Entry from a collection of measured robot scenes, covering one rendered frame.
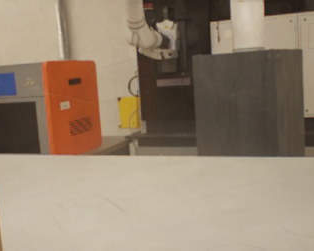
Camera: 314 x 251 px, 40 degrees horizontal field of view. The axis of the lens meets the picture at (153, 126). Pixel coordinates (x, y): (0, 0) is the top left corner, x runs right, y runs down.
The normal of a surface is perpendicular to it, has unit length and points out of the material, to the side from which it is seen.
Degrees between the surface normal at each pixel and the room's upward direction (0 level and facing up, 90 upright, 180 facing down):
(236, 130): 90
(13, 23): 90
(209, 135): 90
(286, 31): 90
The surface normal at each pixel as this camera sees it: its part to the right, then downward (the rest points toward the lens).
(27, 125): -0.35, 0.14
